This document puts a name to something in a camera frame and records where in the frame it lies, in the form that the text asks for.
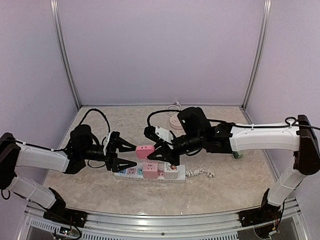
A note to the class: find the pink plug adapter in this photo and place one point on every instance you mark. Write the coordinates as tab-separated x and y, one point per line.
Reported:
143	151

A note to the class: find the round pink power socket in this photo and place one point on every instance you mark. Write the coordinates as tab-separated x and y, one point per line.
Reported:
175	123

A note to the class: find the pink cube socket adapter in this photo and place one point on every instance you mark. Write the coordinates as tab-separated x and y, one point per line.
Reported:
150	169

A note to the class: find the left aluminium frame post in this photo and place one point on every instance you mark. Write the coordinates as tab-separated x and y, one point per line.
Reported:
54	6

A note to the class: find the front aluminium rail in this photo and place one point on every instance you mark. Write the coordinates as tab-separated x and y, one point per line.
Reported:
224	225

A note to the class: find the white cube socket adapter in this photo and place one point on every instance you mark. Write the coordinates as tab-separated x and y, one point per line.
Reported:
171	172

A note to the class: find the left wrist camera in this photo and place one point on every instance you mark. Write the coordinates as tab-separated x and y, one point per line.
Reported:
106	143

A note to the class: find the white multicolour power strip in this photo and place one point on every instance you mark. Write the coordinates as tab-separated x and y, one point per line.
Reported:
136	174

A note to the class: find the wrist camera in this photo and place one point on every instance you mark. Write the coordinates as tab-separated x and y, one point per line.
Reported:
157	134
106	143

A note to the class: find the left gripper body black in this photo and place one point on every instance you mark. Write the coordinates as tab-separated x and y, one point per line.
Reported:
111	153

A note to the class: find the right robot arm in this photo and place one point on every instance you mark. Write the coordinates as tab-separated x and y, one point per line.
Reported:
295	134

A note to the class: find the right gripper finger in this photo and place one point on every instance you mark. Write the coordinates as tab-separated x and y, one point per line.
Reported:
168	157
163	146

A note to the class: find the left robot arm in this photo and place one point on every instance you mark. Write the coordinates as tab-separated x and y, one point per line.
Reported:
83	146

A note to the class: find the right aluminium frame post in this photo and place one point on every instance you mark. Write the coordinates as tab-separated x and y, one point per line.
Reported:
258	53

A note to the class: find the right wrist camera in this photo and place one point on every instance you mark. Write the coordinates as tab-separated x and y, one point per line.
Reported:
157	134

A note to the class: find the green plug adapter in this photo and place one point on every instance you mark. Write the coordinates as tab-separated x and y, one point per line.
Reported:
237	155

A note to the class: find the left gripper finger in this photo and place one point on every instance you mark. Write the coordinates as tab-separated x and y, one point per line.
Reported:
120	164
124	146

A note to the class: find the aluminium frame post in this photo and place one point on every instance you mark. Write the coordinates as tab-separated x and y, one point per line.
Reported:
54	6
258	53

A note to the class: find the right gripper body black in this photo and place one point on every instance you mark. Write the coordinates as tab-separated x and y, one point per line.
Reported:
176	157

